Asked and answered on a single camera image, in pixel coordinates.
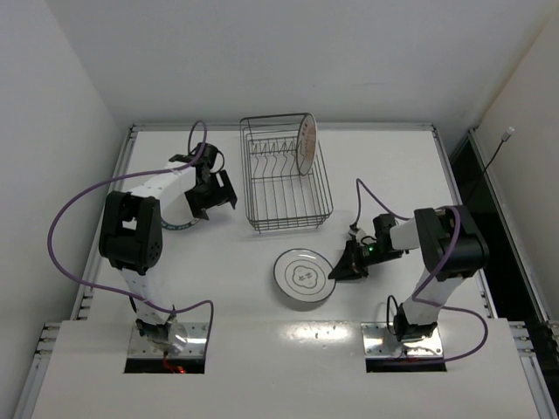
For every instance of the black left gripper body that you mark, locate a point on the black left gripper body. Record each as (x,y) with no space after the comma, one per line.
(214,191)

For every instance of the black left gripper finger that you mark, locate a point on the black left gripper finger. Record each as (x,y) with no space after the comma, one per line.
(227,193)
(197,205)

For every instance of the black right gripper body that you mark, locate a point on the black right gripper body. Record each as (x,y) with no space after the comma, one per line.
(356,257)

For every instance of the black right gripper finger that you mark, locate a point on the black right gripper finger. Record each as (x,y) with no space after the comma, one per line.
(348,256)
(353,271)

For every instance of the green rimmed white plate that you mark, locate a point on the green rimmed white plate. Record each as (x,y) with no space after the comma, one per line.
(178,220)

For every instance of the white plate with black rings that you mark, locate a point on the white plate with black rings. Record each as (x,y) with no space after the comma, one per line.
(302,276)

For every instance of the orange patterned white plate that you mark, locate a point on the orange patterned white plate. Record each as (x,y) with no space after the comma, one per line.
(306,144)

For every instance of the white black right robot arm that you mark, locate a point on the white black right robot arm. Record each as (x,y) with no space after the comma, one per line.
(452,249)

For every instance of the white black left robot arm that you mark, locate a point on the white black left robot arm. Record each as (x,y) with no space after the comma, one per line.
(131,236)

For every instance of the grey wire dish rack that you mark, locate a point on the grey wire dish rack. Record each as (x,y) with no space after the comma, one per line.
(284,174)

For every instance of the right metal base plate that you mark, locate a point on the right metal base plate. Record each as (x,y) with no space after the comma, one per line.
(380,345)

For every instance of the metal base plate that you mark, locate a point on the metal base plate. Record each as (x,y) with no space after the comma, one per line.
(186,342)
(380,345)

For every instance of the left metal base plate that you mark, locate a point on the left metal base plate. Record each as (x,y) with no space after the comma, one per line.
(186,342)

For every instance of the aluminium table frame rail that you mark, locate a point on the aluminium table frame rail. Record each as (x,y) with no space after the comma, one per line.
(268,357)

